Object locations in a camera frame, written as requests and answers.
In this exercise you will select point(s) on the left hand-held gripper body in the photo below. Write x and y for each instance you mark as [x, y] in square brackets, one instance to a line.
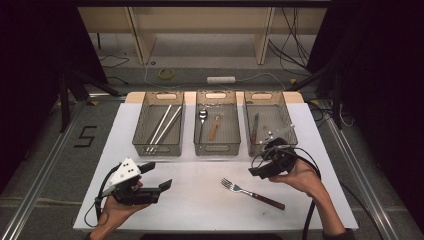
[125, 171]

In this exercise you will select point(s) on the person's right hand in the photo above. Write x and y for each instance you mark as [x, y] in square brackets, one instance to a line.
[306, 178]

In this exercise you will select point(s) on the person's left hand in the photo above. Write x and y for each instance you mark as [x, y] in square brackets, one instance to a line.
[115, 215]

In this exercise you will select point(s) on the metal spoon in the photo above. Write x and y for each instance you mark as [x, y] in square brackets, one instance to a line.
[202, 114]

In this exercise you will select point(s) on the aluminium floor rail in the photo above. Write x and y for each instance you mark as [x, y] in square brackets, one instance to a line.
[42, 173]
[358, 175]

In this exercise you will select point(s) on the black frame bar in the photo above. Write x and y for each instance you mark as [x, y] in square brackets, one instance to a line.
[200, 3]

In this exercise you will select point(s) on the white power strip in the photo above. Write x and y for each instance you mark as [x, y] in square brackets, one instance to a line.
[221, 80]

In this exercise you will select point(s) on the yellow tape roll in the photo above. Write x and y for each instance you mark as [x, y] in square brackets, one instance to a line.
[160, 74]

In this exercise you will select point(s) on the smoky clear plastic bin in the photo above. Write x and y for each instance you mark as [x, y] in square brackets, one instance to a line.
[151, 100]
[228, 126]
[273, 113]

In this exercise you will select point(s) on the black metal stand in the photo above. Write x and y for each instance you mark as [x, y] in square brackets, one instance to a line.
[64, 100]
[336, 100]

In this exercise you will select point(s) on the black curtain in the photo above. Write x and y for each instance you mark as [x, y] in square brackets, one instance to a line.
[383, 83]
[33, 66]

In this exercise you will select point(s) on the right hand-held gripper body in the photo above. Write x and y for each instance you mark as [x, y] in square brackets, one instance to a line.
[278, 160]

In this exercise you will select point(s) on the white chopstick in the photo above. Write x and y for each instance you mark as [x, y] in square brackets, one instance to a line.
[159, 128]
[167, 128]

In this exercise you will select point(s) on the light wooden board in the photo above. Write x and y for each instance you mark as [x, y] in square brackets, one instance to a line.
[135, 97]

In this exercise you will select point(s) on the light wooden desk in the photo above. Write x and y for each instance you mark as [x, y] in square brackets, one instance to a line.
[200, 20]

